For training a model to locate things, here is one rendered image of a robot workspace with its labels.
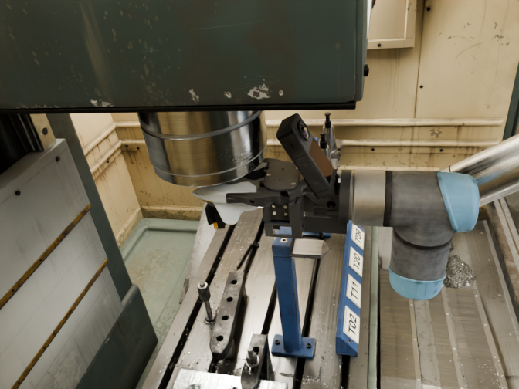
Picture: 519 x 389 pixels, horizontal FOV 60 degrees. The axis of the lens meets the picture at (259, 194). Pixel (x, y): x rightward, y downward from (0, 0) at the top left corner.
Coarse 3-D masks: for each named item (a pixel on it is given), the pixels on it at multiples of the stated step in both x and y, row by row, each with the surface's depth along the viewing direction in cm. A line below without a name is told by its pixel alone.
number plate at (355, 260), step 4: (352, 248) 126; (352, 252) 124; (356, 252) 126; (352, 256) 123; (356, 256) 125; (360, 256) 126; (352, 260) 122; (356, 260) 124; (360, 260) 125; (352, 264) 121; (356, 264) 122; (360, 264) 124; (352, 268) 120; (356, 268) 121; (360, 268) 123; (356, 272) 121; (360, 272) 121
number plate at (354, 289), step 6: (348, 276) 116; (348, 282) 114; (354, 282) 117; (348, 288) 113; (354, 288) 115; (360, 288) 117; (348, 294) 112; (354, 294) 114; (360, 294) 115; (354, 300) 112; (360, 300) 114; (360, 306) 112
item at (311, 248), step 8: (296, 240) 90; (304, 240) 90; (312, 240) 90; (320, 240) 89; (296, 248) 88; (304, 248) 88; (312, 248) 88; (320, 248) 87; (296, 256) 87; (304, 256) 86; (312, 256) 86; (320, 256) 86
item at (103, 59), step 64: (0, 0) 42; (64, 0) 40; (128, 0) 39; (192, 0) 38; (256, 0) 37; (320, 0) 36; (0, 64) 46; (64, 64) 44; (128, 64) 42; (192, 64) 41; (256, 64) 40; (320, 64) 38
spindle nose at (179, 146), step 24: (144, 120) 53; (168, 120) 50; (192, 120) 50; (216, 120) 50; (240, 120) 52; (264, 120) 57; (168, 144) 52; (192, 144) 52; (216, 144) 52; (240, 144) 53; (264, 144) 58; (168, 168) 55; (192, 168) 53; (216, 168) 53; (240, 168) 55
